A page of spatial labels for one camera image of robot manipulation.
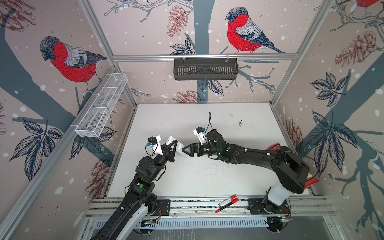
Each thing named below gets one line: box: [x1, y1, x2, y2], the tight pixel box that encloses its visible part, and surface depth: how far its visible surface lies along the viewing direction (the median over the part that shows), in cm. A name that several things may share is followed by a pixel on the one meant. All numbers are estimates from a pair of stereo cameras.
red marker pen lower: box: [215, 197, 240, 214], surface depth 77 cm
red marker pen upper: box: [218, 194, 238, 206], surface depth 78 cm
